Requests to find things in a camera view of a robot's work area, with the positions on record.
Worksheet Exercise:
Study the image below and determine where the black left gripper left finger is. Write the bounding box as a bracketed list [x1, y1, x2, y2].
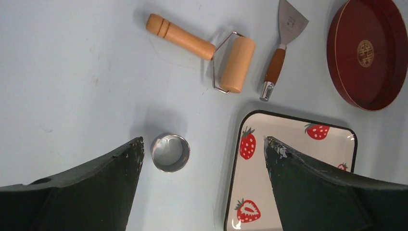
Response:
[0, 137, 144, 231]

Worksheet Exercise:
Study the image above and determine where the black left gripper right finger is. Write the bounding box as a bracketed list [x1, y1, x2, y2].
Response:
[264, 136, 408, 231]

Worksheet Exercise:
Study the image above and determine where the strawberry print rectangular tray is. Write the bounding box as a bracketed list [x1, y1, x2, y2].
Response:
[224, 110, 357, 231]

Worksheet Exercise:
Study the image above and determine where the wooden dough roller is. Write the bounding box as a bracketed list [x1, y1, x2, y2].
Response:
[145, 13, 256, 94]

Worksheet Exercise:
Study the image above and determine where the round red lacquer tray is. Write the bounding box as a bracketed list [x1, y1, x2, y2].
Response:
[327, 0, 408, 111]

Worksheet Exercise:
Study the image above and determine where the round metal cutter ring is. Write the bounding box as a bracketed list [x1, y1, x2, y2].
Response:
[151, 133, 191, 173]

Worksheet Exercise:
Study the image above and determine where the metal scraper wooden handle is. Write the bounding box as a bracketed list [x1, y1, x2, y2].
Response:
[259, 0, 309, 102]

